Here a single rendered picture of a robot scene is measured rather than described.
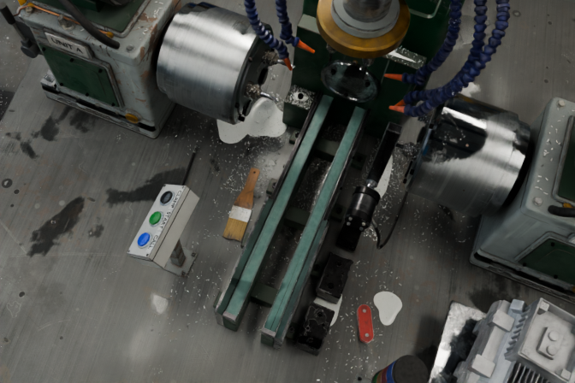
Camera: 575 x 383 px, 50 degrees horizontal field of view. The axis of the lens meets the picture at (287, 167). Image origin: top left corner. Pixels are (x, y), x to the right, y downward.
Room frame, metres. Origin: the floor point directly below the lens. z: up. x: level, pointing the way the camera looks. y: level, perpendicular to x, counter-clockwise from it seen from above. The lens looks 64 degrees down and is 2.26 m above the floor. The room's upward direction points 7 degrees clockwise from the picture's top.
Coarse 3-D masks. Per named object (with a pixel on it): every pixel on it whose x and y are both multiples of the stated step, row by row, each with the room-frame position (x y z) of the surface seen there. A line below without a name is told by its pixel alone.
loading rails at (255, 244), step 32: (320, 96) 0.86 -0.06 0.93; (320, 128) 0.77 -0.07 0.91; (352, 128) 0.78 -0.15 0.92; (288, 160) 0.66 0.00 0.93; (352, 160) 0.73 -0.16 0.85; (288, 192) 0.58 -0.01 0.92; (320, 192) 0.59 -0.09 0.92; (256, 224) 0.49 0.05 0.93; (288, 224) 0.54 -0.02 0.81; (320, 224) 0.52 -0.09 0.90; (256, 256) 0.42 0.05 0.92; (224, 288) 0.33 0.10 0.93; (256, 288) 0.36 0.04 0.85; (288, 288) 0.35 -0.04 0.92; (224, 320) 0.27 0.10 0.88; (288, 320) 0.28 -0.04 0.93
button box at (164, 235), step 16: (160, 192) 0.49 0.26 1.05; (176, 192) 0.48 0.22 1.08; (192, 192) 0.49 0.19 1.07; (160, 208) 0.45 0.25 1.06; (176, 208) 0.45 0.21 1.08; (192, 208) 0.46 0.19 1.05; (144, 224) 0.42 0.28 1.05; (160, 224) 0.41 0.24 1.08; (176, 224) 0.42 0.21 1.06; (160, 240) 0.37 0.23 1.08; (176, 240) 0.39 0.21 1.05; (144, 256) 0.34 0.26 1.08; (160, 256) 0.35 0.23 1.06
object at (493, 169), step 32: (448, 128) 0.67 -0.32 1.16; (480, 128) 0.67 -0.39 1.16; (512, 128) 0.68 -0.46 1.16; (416, 160) 0.63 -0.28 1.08; (448, 160) 0.61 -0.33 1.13; (480, 160) 0.61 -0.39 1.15; (512, 160) 0.62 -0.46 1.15; (416, 192) 0.58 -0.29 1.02; (448, 192) 0.56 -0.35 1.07; (480, 192) 0.56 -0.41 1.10
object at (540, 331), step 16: (528, 320) 0.30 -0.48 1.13; (544, 320) 0.30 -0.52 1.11; (560, 320) 0.31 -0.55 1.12; (512, 336) 0.27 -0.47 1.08; (528, 336) 0.27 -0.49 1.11; (544, 336) 0.27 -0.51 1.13; (560, 336) 0.27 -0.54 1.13; (512, 352) 0.23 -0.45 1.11; (544, 352) 0.24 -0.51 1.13; (560, 352) 0.25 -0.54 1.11; (544, 368) 0.21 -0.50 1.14; (560, 368) 0.22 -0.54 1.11
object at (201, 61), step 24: (192, 24) 0.85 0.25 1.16; (216, 24) 0.86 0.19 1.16; (240, 24) 0.87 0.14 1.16; (264, 24) 0.90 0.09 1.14; (168, 48) 0.80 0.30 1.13; (192, 48) 0.79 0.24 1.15; (216, 48) 0.80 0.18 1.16; (240, 48) 0.80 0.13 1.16; (264, 48) 0.87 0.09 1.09; (168, 72) 0.76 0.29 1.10; (192, 72) 0.75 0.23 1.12; (216, 72) 0.75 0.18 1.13; (240, 72) 0.75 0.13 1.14; (264, 72) 0.86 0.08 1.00; (168, 96) 0.74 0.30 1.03; (192, 96) 0.73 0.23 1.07; (216, 96) 0.72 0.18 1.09; (240, 96) 0.73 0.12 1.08; (240, 120) 0.74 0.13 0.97
